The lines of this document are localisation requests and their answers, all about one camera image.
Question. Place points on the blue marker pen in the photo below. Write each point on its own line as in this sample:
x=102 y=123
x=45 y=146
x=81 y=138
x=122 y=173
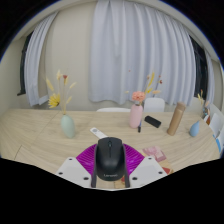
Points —
x=139 y=127

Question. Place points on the cartoon print mouse pad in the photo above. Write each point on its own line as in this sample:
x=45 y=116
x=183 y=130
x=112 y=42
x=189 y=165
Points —
x=154 y=153

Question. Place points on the blue vase with dried flowers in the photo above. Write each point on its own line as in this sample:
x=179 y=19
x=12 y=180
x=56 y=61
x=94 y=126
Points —
x=194 y=129

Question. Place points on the narrow white curtain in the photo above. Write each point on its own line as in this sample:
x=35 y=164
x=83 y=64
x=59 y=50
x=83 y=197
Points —
x=210 y=80
x=36 y=66

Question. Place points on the white chair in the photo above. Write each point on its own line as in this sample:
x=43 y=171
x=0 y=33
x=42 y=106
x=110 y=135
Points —
x=154 y=104
x=113 y=109

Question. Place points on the wide white curtain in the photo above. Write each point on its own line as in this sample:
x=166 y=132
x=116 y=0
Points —
x=140 y=50

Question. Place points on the black rectangular case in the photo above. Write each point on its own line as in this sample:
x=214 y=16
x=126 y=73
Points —
x=152 y=121

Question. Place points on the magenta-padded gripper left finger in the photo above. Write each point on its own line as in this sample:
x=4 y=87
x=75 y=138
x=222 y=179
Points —
x=75 y=170

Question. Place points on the tan thermos bottle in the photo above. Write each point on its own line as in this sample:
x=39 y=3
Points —
x=176 y=118

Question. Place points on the pink vase with orange flowers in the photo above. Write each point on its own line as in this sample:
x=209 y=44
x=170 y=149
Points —
x=135 y=115

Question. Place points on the white remote control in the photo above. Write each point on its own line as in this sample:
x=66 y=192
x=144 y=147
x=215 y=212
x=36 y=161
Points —
x=97 y=132

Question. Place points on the green vase with yellow flowers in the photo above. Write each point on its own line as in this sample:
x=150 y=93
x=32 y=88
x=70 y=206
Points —
x=68 y=126

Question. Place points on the dark window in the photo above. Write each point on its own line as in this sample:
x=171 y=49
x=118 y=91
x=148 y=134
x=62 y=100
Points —
x=199 y=70
x=23 y=66

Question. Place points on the black computer mouse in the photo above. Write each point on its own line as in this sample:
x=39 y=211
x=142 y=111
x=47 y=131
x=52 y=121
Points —
x=110 y=158

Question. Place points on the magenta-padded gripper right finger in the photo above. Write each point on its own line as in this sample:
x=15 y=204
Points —
x=148 y=170

